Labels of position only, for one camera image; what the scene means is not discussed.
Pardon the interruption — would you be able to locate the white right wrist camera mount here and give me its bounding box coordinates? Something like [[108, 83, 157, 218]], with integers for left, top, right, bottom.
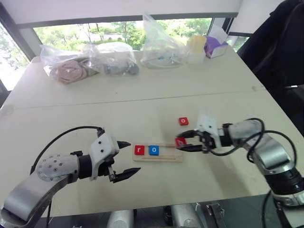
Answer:
[[196, 114, 220, 150]]

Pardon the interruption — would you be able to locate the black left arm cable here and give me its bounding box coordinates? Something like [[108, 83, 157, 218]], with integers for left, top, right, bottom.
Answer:
[[30, 125, 105, 175]]

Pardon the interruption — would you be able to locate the white box with yellow contents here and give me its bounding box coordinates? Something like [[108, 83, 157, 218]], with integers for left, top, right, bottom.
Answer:
[[186, 35, 207, 65]]

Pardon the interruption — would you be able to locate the blue letter o block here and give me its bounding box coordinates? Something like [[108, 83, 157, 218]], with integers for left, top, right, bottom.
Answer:
[[148, 145, 161, 156]]

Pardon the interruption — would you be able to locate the white tissue sheet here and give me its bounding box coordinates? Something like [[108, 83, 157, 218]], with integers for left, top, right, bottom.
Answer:
[[209, 23, 229, 45]]

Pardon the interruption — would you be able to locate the plastic bag with grey items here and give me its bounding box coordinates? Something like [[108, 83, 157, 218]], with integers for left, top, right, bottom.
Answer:
[[94, 42, 140, 76]]

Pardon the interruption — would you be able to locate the plastic bag with beige items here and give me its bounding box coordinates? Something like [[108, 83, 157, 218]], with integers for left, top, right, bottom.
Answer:
[[39, 43, 101, 84]]

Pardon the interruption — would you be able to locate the black jacket on chair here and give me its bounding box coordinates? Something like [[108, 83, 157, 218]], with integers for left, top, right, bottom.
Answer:
[[237, 0, 304, 135]]

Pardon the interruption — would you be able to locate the purple tissue box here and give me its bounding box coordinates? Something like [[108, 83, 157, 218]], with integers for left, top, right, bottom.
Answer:
[[203, 35, 229, 59]]

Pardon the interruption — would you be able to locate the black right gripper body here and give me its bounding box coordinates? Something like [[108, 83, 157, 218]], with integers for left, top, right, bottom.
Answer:
[[194, 129, 215, 154]]

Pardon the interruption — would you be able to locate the dark metal bracket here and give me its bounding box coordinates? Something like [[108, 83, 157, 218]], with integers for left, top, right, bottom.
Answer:
[[205, 202, 226, 228]]

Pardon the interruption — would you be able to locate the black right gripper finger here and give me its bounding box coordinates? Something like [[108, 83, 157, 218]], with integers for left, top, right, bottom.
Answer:
[[176, 144, 205, 153], [175, 129, 202, 140]]

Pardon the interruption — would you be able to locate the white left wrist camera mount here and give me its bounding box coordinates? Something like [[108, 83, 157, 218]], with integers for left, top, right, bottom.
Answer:
[[89, 133, 120, 182]]

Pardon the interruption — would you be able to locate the tall clear plastic bag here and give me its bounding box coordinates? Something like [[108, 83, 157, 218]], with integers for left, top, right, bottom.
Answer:
[[139, 13, 188, 70]]

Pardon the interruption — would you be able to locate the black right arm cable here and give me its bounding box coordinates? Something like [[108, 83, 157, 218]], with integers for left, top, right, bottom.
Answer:
[[203, 117, 298, 167]]

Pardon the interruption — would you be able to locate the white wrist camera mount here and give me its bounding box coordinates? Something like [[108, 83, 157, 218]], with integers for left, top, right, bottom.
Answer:
[[196, 114, 220, 150], [89, 133, 120, 182]]

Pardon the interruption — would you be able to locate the silver rounded robot leg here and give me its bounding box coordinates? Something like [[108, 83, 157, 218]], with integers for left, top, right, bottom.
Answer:
[[107, 209, 135, 228], [170, 203, 203, 228]]

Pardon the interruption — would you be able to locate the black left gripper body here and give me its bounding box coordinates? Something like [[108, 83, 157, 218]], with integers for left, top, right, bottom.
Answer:
[[97, 152, 119, 183]]

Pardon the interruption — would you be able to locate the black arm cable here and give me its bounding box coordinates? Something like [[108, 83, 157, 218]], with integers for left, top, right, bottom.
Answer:
[[203, 117, 298, 167], [30, 125, 105, 175]]

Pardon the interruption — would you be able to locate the wooden letter tray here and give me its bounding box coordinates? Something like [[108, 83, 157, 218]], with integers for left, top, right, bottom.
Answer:
[[131, 142, 184, 163]]

